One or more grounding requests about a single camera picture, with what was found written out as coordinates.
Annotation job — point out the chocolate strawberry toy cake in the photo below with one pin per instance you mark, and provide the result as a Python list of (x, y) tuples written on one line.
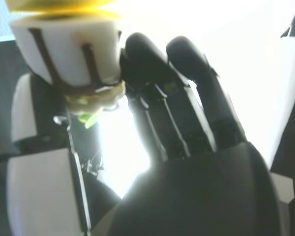
[(64, 51)]

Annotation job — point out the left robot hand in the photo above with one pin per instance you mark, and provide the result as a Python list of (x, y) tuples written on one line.
[(199, 191)]

